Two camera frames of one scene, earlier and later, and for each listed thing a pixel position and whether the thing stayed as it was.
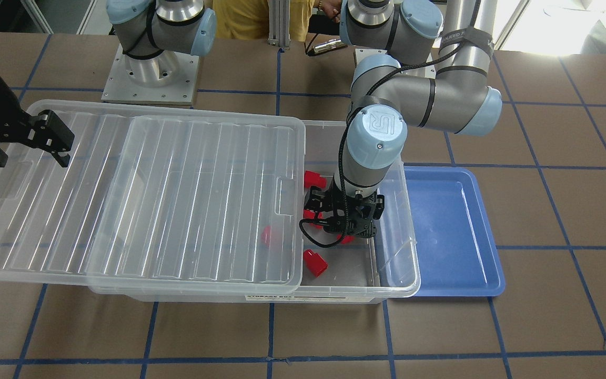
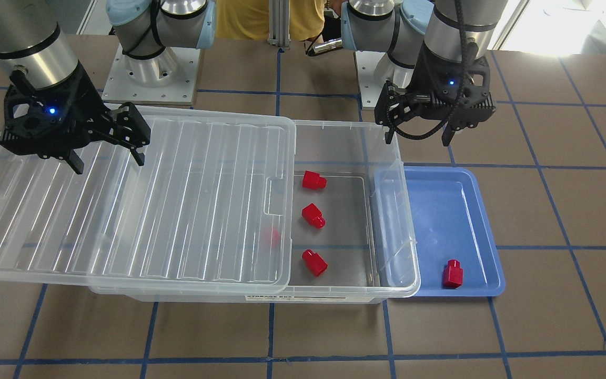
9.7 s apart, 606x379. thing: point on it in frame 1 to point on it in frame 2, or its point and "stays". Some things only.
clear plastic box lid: [155, 199] stays
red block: [316, 264] stays
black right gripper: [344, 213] to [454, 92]
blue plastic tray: [458, 256] stays
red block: [313, 178] stays
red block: [346, 239] to [453, 274]
